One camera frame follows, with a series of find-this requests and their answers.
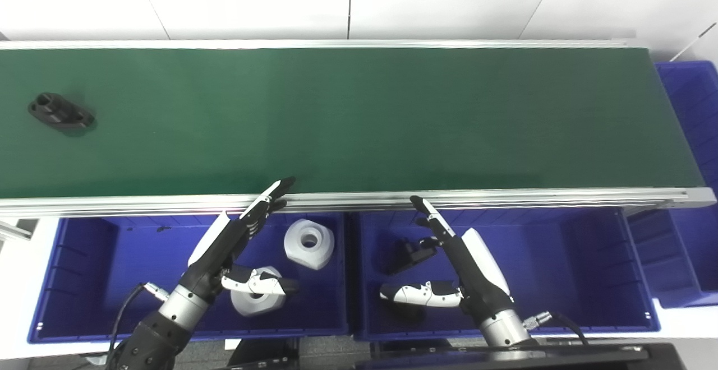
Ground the black robot torso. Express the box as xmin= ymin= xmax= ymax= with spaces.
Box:
xmin=224 ymin=336 xmax=688 ymax=370

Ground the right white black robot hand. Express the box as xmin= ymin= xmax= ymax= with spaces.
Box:
xmin=380 ymin=195 xmax=516 ymax=321

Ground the white plastic hub part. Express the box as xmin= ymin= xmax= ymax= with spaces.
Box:
xmin=283 ymin=219 xmax=336 ymax=271
xmin=229 ymin=266 xmax=287 ymax=318

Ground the wide aluminium conveyor side rail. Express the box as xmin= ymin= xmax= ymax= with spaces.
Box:
xmin=0 ymin=187 xmax=717 ymax=219

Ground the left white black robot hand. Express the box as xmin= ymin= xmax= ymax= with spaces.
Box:
xmin=181 ymin=177 xmax=300 ymax=303

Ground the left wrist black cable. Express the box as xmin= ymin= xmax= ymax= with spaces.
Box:
xmin=107 ymin=282 xmax=170 ymax=370

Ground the green conveyor belt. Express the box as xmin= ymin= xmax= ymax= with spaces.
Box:
xmin=0 ymin=48 xmax=705 ymax=198

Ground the thin aluminium conveyor side rail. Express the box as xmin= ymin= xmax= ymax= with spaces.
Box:
xmin=0 ymin=38 xmax=640 ymax=51

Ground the blue plastic bin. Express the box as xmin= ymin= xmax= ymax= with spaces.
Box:
xmin=350 ymin=207 xmax=661 ymax=341
xmin=27 ymin=211 xmax=352 ymax=344
xmin=625 ymin=60 xmax=718 ymax=309

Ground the black flange part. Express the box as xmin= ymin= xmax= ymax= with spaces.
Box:
xmin=27 ymin=92 xmax=96 ymax=131
xmin=386 ymin=237 xmax=439 ymax=276

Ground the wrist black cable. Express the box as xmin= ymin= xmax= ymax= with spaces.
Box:
xmin=522 ymin=311 xmax=590 ymax=348
xmin=107 ymin=282 xmax=170 ymax=370

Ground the aluminium conveyor support bracket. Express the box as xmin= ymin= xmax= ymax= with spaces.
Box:
xmin=0 ymin=219 xmax=34 ymax=242

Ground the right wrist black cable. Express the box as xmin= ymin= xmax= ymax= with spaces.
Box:
xmin=522 ymin=311 xmax=590 ymax=348

